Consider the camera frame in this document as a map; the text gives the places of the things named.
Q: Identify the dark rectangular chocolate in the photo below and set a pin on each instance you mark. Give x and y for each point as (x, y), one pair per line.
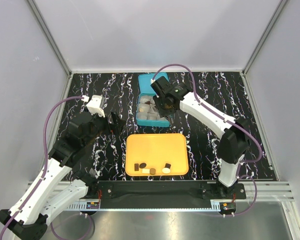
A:
(136, 167)

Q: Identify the right small circuit board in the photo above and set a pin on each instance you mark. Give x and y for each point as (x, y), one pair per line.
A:
(229, 206)

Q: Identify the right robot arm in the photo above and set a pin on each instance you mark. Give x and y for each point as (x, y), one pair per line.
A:
(233, 143)

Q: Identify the brown round chocolate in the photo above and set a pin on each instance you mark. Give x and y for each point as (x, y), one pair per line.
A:
(152, 171)

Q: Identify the small circuit board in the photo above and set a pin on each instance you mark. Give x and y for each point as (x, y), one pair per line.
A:
(229, 206)
(93, 205)

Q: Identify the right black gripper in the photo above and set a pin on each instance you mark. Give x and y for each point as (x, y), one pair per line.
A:
(163, 113)

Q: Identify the orange plastic tray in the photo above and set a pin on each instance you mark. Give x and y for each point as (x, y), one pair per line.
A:
(156, 150)

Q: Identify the teal tin box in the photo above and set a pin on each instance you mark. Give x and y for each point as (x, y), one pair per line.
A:
(150, 117)

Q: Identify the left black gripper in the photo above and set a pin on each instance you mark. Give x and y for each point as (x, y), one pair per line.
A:
(115, 127)

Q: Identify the white slotted cable duct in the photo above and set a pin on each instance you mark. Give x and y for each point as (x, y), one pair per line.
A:
(77, 206)

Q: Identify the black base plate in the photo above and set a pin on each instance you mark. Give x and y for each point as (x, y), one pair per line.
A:
(166, 194)

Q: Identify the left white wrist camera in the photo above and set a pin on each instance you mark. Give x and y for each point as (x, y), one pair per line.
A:
(96, 106)

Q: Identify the left small circuit board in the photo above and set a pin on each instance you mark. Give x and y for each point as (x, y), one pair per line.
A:
(93, 205)

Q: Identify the white rectangular chocolate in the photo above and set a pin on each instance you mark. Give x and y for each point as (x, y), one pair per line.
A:
(145, 171)

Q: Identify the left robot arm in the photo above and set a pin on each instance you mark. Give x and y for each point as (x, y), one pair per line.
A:
(65, 176)

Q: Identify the white round chocolate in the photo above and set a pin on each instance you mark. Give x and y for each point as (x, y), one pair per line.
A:
(166, 170)

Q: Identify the dark oval chocolate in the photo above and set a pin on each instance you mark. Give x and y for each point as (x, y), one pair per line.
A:
(142, 165)

